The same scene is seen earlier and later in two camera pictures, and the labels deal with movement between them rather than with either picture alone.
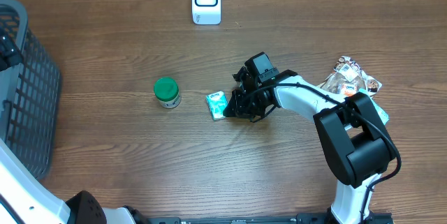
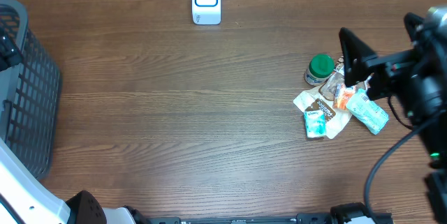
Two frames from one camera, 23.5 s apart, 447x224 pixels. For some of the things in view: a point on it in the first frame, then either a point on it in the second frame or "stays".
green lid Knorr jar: (166, 90) → (320, 66)
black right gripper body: (253, 105) → (385, 81)
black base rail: (373, 218) stays
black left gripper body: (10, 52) stays
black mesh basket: (30, 91) stays
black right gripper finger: (232, 107) → (356, 56)
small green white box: (217, 104) → (315, 124)
